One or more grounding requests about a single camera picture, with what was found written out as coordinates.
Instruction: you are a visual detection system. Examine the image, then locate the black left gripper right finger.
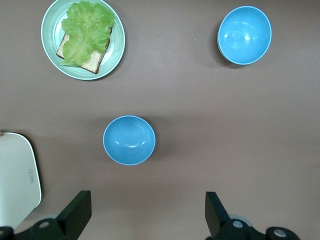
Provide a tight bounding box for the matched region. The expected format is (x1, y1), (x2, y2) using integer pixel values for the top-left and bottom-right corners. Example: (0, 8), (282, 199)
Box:
(205, 191), (266, 240)

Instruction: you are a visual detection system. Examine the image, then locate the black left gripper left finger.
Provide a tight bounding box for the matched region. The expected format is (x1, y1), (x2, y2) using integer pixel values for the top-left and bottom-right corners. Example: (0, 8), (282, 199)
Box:
(29, 190), (92, 240)

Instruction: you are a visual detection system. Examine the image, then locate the blue bowl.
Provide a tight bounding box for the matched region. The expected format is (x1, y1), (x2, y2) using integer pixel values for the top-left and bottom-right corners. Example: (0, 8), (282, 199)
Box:
(102, 115), (157, 167)
(216, 5), (273, 66)

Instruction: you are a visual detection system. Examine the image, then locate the white toaster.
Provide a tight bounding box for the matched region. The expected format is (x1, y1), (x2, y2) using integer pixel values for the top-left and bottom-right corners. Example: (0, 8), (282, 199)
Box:
(0, 131), (43, 227)

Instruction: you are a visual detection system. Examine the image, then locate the toast bread slice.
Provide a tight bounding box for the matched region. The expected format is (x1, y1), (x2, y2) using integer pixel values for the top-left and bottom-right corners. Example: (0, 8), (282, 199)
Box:
(55, 26), (113, 75)

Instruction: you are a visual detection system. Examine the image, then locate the green plate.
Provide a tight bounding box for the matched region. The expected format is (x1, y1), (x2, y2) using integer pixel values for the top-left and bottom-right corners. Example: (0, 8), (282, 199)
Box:
(40, 0), (126, 81)

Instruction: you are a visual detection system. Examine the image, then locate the green lettuce leaf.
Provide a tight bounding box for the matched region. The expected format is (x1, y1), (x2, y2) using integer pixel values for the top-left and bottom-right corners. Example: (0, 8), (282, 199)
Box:
(59, 0), (116, 68)

